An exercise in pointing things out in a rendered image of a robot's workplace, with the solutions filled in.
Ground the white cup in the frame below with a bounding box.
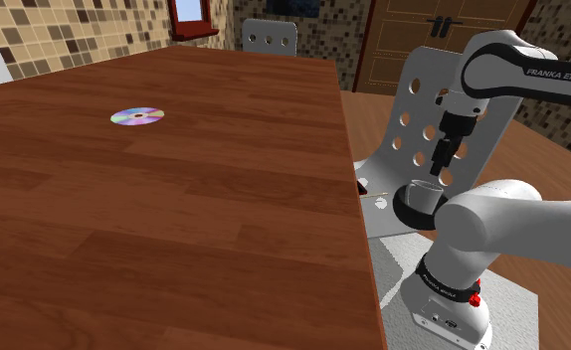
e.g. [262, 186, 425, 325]
[404, 178, 446, 216]

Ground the brown wooden door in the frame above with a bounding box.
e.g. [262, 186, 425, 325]
[351, 0, 540, 96]

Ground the shiny rainbow compact disc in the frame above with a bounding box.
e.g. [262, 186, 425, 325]
[109, 106, 166, 127]

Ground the red framed window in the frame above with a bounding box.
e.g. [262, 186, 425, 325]
[166, 0, 221, 42]

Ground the grey robot stand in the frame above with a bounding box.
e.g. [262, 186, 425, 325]
[366, 231, 540, 350]

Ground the brown wooden table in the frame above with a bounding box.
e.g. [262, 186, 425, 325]
[0, 44, 389, 350]

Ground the dark blue wall picture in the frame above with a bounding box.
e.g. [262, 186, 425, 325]
[265, 0, 322, 19]

